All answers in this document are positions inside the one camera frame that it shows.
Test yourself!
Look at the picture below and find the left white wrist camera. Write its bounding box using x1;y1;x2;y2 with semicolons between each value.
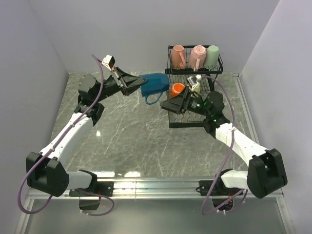
101;55;115;72

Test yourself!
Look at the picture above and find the orange mug black handle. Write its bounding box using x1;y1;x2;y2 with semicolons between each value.
170;83;185;98

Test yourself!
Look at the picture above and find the pink faceted mug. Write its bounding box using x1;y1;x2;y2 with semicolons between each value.
188;45;207;72

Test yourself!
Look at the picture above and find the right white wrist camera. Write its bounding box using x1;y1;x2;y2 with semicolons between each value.
187;75;202;90

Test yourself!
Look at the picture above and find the blue faceted mug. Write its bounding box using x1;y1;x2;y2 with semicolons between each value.
140;73;169;105

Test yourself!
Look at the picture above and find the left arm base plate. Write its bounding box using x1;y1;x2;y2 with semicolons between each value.
69;181;114;197

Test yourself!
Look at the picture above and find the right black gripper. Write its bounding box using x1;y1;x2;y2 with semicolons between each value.
160;86;211;117

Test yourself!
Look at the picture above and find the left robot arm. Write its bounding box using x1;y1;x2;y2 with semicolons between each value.
26;67;147;197

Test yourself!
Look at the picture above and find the yellow faceted mug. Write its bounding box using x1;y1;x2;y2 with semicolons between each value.
191;82;200;97

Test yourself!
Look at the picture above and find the black wire dish rack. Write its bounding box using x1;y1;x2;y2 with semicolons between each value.
165;44;224;129

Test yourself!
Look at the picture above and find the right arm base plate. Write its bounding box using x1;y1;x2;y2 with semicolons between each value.
195;178;240;196

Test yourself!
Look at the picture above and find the aluminium side rail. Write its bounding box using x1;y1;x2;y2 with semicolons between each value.
233;73;260;145

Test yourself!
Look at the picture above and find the salmon flower mug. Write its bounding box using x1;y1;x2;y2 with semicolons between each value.
171;45;187;70

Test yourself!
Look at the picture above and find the aluminium front rail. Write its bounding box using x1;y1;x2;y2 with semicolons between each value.
26;177;285;200

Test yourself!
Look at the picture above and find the pale green cup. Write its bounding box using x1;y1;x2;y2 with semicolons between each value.
203;45;219;70

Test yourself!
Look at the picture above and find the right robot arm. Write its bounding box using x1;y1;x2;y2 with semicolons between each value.
160;88;288;198

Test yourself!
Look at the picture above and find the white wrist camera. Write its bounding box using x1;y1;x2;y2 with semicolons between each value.
101;55;115;72
187;75;202;90

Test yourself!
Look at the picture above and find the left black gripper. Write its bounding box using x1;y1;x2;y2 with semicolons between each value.
95;66;148;102

